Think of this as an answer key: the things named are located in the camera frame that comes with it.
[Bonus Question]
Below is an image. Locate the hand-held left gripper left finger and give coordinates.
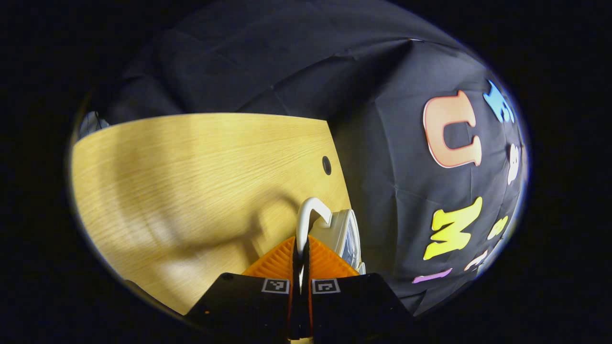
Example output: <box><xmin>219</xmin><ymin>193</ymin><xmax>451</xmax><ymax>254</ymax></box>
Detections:
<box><xmin>184</xmin><ymin>236</ymin><xmax>299</xmax><ymax>342</ymax></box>

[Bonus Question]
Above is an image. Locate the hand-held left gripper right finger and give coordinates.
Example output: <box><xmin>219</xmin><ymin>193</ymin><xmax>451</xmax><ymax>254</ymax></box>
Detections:
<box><xmin>302</xmin><ymin>236</ymin><xmax>414</xmax><ymax>341</ymax></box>

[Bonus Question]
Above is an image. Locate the white printed board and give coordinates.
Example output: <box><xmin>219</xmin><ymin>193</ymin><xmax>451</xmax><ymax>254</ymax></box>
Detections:
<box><xmin>78</xmin><ymin>111</ymin><xmax>109</xmax><ymax>140</ymax></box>

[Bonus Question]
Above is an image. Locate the black backdrop cloth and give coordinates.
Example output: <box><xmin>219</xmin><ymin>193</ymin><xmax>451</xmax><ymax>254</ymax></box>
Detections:
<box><xmin>88</xmin><ymin>0</ymin><xmax>529</xmax><ymax>316</ymax></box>

